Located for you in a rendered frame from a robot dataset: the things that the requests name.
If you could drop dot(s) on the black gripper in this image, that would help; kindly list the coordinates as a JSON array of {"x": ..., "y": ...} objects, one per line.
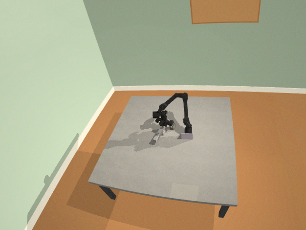
[{"x": 170, "y": 123}]

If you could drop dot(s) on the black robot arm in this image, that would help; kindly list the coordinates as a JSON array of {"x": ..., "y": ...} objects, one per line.
[{"x": 162, "y": 113}]

